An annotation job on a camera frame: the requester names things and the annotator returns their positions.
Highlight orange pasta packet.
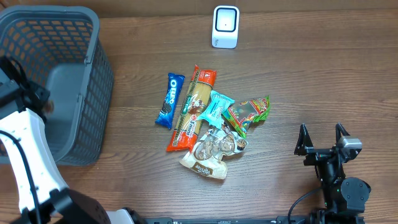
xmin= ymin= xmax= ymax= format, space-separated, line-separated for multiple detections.
xmin=166 ymin=65 xmax=217 ymax=152

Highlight blue packet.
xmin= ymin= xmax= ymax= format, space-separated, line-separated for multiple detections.
xmin=155 ymin=73 xmax=185 ymax=129

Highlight teal wipes packet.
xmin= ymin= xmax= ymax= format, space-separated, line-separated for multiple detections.
xmin=197 ymin=90 xmax=235 ymax=129

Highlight green candy bag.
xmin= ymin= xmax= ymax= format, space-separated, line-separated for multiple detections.
xmin=223 ymin=96 xmax=270 ymax=139

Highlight white brown cookie bag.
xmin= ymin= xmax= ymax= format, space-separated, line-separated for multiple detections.
xmin=180 ymin=122 xmax=249 ymax=180

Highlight grey plastic basket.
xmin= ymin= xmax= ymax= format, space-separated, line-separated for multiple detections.
xmin=1 ymin=6 xmax=114 ymax=166

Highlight white barcode scanner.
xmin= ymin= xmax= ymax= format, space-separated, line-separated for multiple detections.
xmin=211 ymin=5 xmax=240 ymax=49

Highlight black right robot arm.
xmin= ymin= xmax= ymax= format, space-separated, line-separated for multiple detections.
xmin=294 ymin=123 xmax=371 ymax=223

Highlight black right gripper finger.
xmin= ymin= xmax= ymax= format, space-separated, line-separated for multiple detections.
xmin=294 ymin=123 xmax=313 ymax=156
xmin=335 ymin=123 xmax=350 ymax=146

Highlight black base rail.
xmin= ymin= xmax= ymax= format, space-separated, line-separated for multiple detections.
xmin=139 ymin=215 xmax=366 ymax=224

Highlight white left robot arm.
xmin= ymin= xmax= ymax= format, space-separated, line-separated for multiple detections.
xmin=1 ymin=56 xmax=135 ymax=224

